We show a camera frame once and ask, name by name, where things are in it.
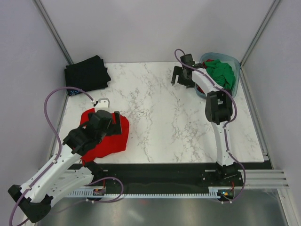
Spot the red t shirt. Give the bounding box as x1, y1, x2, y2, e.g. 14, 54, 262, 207
197, 62, 206, 94
81, 115, 130, 163

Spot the blue plastic basin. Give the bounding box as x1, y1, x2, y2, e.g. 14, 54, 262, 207
198, 52, 240, 98

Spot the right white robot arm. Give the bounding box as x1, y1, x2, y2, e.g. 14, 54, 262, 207
171, 49, 238, 186

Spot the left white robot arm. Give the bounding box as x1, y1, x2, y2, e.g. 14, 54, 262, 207
8, 110, 122, 223

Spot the red t shirt in basin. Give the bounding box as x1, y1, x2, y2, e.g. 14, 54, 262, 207
197, 62, 206, 94

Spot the green t shirt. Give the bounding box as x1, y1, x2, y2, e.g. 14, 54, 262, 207
203, 59, 236, 90

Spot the folded black t shirt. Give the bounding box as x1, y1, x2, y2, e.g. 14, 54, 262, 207
64, 55, 111, 92

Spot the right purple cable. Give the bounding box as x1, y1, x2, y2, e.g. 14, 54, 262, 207
174, 48, 246, 189

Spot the purple cable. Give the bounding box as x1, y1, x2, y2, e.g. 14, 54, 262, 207
8, 87, 97, 226
174, 48, 246, 189

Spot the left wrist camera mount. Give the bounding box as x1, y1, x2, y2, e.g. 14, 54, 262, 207
92, 98, 110, 112

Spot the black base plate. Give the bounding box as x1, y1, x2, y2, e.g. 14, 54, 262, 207
92, 163, 244, 194

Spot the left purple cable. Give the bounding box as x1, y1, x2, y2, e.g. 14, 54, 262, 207
8, 87, 97, 226

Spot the white slotted cable duct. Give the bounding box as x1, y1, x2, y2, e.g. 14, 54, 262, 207
66, 187, 235, 199

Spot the right aluminium frame post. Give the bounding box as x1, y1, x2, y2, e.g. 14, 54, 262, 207
240, 0, 282, 69

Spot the aluminium frame post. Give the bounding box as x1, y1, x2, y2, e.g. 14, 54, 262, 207
33, 0, 74, 65
240, 0, 282, 69

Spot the aluminium rail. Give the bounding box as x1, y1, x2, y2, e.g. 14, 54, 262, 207
245, 169, 289, 189

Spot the left aluminium frame post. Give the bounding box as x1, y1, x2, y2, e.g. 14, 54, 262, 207
33, 0, 74, 65

